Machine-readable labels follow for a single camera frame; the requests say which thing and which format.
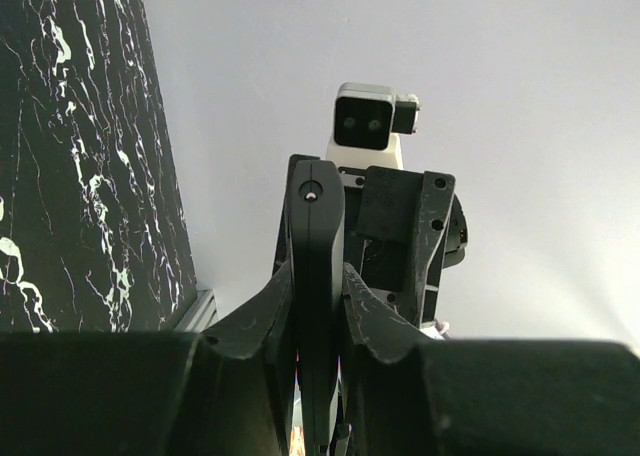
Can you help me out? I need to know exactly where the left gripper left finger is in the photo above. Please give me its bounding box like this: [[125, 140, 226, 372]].
[[1, 266, 295, 455]]

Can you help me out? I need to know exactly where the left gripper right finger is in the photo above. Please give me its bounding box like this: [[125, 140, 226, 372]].
[[341, 266, 639, 455]]

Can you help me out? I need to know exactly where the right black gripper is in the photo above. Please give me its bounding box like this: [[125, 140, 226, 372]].
[[273, 154, 469, 326]]

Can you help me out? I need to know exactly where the right aluminium frame post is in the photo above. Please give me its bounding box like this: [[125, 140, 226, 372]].
[[174, 289, 218, 332]]

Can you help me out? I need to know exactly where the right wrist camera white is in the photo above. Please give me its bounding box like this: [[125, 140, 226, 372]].
[[326, 82, 421, 170]]

